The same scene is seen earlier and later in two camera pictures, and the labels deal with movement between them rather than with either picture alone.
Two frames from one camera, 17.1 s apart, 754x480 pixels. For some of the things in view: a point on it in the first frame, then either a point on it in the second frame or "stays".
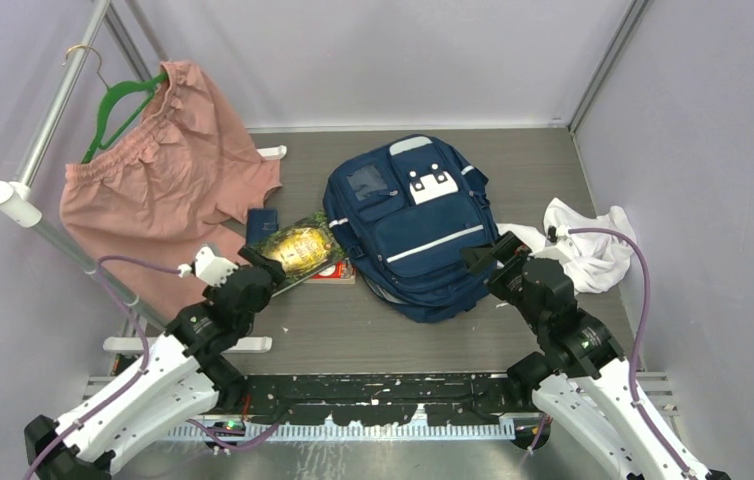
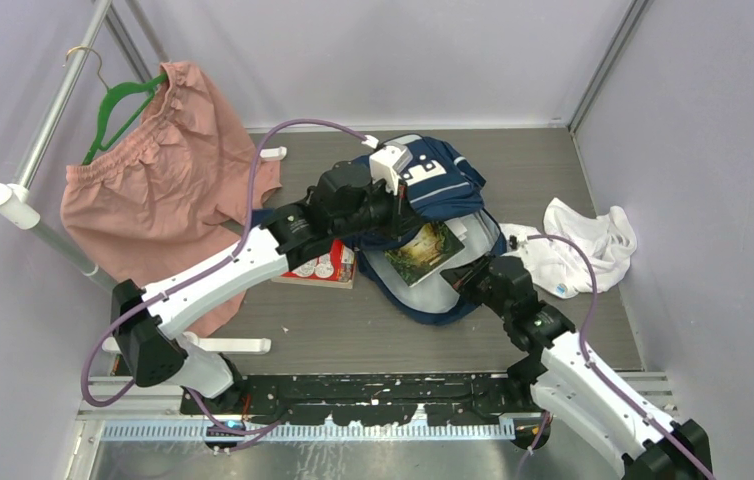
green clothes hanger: [111, 93] stays
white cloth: [598, 261] stays
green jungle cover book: [303, 247] → [434, 246]
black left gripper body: [247, 321] → [379, 211]
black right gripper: [508, 249] → [462, 278]
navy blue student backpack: [404, 212] stays
